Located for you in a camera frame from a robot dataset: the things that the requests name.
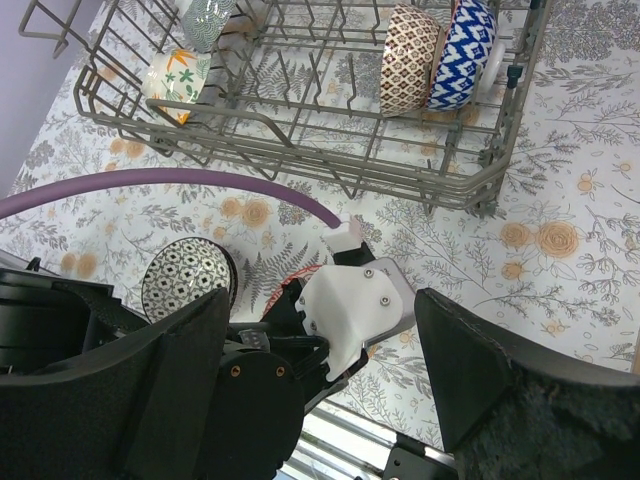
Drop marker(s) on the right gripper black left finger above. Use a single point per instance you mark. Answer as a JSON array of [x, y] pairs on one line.
[[134, 408]]

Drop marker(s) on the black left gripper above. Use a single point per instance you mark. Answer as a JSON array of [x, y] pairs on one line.
[[271, 374]]

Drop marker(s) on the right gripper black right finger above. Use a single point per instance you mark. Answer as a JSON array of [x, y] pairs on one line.
[[511, 408]]

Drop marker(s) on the pink scale patterned bowl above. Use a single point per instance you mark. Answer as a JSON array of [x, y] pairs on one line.
[[287, 290]]

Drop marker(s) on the black patterned bowl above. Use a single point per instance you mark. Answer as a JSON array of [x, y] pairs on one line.
[[183, 271]]

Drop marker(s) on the yellow floral bowl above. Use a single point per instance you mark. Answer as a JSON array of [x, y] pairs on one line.
[[177, 76]]

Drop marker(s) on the brown lattice patterned bowl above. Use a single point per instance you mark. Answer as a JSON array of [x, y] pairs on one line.
[[409, 50]]

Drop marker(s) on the blue zigzag bowl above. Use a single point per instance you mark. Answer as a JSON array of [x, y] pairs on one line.
[[470, 59]]

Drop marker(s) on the grey dotted bowl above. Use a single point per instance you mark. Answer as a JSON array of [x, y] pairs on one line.
[[204, 20]]

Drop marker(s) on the floral table mat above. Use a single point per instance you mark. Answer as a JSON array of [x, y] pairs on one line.
[[559, 264]]

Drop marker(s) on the aluminium frame rail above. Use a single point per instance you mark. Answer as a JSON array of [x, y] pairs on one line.
[[336, 443]]

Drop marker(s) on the white wrist camera, left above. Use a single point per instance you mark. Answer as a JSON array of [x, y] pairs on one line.
[[354, 302]]

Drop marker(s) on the grey wire dish rack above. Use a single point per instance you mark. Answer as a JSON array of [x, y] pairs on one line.
[[295, 92]]

